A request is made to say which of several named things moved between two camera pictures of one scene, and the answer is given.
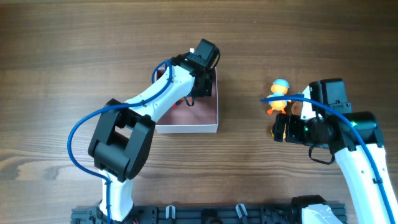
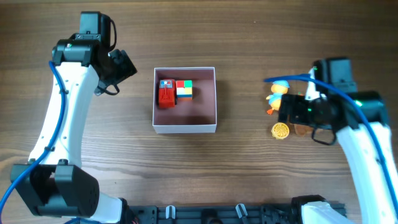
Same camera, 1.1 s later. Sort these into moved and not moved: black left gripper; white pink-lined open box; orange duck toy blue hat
Moved: black left gripper
Not moved: orange duck toy blue hat; white pink-lined open box
